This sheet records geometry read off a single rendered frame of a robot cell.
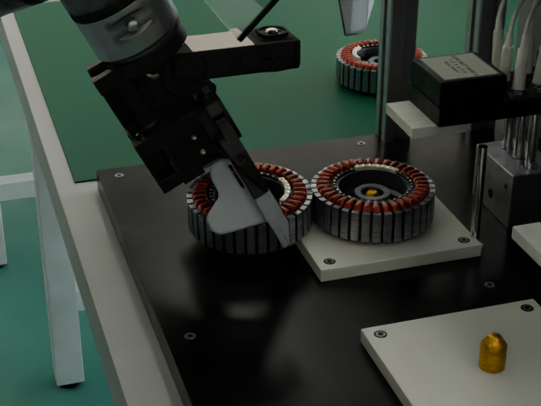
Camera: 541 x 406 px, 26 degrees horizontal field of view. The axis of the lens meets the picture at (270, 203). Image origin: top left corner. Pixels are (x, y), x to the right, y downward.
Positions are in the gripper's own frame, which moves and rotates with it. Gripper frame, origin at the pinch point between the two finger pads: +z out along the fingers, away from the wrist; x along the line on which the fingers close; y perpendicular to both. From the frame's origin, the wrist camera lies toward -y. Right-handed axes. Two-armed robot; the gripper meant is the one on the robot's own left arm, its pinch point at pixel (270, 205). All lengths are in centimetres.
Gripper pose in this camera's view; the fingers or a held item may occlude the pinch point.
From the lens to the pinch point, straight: 105.3
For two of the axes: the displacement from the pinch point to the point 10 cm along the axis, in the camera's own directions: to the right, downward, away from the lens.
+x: 3.0, 4.4, -8.5
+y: -8.5, 5.2, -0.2
